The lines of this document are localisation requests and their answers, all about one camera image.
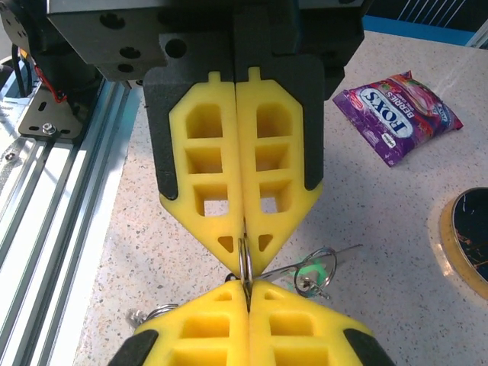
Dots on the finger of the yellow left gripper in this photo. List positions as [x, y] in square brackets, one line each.
[228, 160]
[248, 160]

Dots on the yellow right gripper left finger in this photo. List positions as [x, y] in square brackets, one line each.
[213, 316]

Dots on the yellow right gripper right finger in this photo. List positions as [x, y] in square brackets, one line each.
[289, 316]

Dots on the large steel split keyring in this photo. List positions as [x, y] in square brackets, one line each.
[248, 263]

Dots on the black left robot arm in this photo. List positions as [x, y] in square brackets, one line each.
[72, 84]

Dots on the small metal tag clasp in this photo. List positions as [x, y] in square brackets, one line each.
[309, 284]

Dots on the steel mounting bolt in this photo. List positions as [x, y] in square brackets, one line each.
[49, 128]

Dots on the purple Fox's candy bag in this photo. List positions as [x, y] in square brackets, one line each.
[392, 118]

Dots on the blue printed backdrop panel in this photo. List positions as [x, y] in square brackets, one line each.
[419, 15]

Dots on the aluminium rail frame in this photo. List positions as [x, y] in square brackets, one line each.
[45, 228]

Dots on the silver partition post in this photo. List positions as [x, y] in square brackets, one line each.
[480, 38]

